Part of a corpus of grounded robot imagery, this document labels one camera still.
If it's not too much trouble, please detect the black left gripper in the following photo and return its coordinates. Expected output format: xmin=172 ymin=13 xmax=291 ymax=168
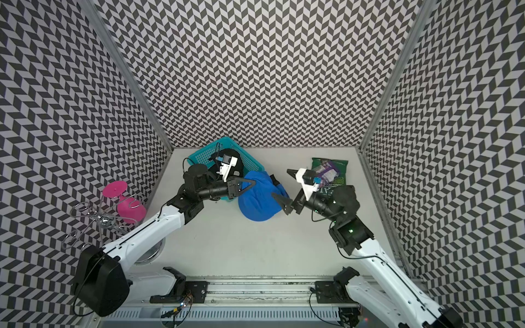
xmin=198 ymin=175 xmax=255 ymax=201

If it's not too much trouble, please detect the blue baseball cap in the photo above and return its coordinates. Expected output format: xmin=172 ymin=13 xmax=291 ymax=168
xmin=238 ymin=171 xmax=289 ymax=222

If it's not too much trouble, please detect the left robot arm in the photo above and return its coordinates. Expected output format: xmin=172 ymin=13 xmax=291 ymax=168
xmin=72 ymin=164 xmax=256 ymax=317

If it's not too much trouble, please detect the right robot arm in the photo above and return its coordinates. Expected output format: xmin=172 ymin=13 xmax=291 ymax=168
xmin=272 ymin=168 xmax=463 ymax=327

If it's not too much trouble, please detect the black cap in basket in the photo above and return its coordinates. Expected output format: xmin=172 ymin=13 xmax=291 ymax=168
xmin=209 ymin=148 xmax=244 ymax=181

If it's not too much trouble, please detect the teal plastic basket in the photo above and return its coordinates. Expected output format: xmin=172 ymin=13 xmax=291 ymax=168
xmin=188 ymin=137 xmax=265 ymax=182

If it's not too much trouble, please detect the purple snack bag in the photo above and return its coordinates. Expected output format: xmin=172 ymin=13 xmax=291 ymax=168
xmin=316 ymin=160 xmax=340 ymax=185

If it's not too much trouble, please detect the green crisp bag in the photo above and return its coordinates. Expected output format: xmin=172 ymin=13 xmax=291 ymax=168
xmin=312 ymin=157 xmax=348 ymax=194

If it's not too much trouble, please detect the pink plastic wine glass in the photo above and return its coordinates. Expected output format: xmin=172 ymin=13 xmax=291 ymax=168
xmin=102 ymin=180 xmax=147 ymax=225

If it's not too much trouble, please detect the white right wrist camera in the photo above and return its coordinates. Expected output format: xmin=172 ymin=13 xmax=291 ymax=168
xmin=295 ymin=168 xmax=323 ymax=201

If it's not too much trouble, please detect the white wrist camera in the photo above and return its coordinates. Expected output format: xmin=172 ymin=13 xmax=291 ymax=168
xmin=295 ymin=168 xmax=323 ymax=201
xmin=216 ymin=154 xmax=238 ymax=182

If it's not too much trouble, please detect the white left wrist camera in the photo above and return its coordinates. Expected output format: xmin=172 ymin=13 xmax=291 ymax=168
xmin=216 ymin=154 xmax=238 ymax=182

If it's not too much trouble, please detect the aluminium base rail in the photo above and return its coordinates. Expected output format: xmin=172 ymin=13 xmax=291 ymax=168
xmin=81 ymin=276 xmax=436 ymax=328

